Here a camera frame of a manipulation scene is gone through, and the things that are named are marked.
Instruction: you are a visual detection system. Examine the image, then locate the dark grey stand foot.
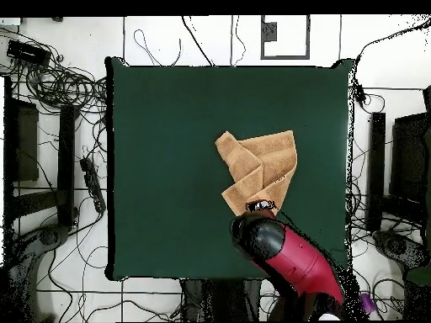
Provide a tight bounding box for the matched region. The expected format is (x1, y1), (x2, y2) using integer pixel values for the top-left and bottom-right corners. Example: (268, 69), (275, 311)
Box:
(371, 230), (430, 271)
(37, 223), (71, 247)

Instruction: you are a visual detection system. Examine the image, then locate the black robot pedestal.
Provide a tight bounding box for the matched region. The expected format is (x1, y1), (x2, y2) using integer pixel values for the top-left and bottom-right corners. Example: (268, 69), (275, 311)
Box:
(179, 278), (263, 322)

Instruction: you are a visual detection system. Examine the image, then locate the black rectangular device box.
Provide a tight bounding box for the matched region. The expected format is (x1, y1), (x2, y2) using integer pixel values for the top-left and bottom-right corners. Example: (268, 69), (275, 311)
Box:
(6, 39), (52, 67)

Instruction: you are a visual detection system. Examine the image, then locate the dark flat panel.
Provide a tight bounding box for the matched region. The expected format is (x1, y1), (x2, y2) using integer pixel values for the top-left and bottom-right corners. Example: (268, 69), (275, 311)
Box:
(3, 96), (40, 183)
(389, 112), (431, 204)

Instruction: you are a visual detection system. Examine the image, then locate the small dark grey plate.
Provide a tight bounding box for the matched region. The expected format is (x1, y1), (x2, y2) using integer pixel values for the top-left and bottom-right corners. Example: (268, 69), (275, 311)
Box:
(262, 21), (278, 42)

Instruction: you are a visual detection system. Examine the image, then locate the long black cable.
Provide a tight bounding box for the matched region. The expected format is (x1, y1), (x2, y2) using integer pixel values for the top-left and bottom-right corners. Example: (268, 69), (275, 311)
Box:
(354, 18), (431, 66)

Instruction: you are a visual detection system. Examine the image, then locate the orange terry towel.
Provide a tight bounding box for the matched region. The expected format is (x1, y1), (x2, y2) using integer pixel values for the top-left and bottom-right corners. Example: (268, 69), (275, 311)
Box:
(214, 129), (299, 217)

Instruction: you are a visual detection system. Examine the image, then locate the dark green table cloth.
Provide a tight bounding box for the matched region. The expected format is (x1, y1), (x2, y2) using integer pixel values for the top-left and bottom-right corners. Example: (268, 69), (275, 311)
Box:
(104, 56), (354, 283)

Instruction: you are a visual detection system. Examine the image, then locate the grey square floor frame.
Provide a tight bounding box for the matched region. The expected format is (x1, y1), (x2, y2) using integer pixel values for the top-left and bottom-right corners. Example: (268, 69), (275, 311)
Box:
(260, 14), (311, 61)

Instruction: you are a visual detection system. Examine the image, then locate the black power strip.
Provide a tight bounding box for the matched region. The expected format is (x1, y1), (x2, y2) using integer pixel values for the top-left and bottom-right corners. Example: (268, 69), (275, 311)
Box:
(79, 156), (107, 214)

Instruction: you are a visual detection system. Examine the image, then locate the black upright stand post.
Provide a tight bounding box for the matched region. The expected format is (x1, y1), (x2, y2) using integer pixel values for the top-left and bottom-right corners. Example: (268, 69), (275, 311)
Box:
(365, 112), (387, 232)
(56, 104), (77, 227)

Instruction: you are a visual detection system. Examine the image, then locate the black cable tangle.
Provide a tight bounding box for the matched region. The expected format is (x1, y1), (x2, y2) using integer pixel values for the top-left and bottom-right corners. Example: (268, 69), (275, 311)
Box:
(0, 26), (109, 116)

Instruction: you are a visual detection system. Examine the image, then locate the thick black cable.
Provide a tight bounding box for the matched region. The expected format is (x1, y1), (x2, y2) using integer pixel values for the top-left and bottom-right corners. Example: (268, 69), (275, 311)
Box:
(181, 14), (217, 67)

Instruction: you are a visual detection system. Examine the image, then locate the thin black looped cable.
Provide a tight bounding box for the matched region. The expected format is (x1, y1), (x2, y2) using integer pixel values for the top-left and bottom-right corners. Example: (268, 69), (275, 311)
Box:
(133, 29), (183, 67)

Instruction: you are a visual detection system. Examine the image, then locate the purple plastic object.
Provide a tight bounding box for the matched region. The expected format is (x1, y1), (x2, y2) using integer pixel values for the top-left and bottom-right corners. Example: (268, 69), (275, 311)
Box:
(360, 292), (375, 315)

